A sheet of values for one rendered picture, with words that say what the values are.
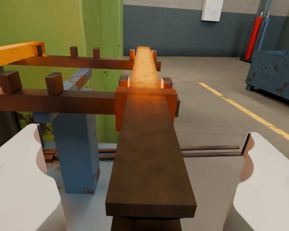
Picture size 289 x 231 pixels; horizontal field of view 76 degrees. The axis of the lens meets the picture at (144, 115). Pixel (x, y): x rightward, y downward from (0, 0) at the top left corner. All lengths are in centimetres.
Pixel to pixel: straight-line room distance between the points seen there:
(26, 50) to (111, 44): 67
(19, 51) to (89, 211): 32
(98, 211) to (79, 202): 5
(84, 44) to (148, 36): 610
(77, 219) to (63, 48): 47
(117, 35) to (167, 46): 591
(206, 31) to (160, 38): 168
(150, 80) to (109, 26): 88
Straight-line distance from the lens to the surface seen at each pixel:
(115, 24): 105
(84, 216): 40
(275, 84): 374
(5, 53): 39
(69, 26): 63
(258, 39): 729
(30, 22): 67
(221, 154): 56
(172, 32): 693
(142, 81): 18
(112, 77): 109
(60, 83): 22
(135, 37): 660
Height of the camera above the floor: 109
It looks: 27 degrees down
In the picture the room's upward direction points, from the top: 3 degrees clockwise
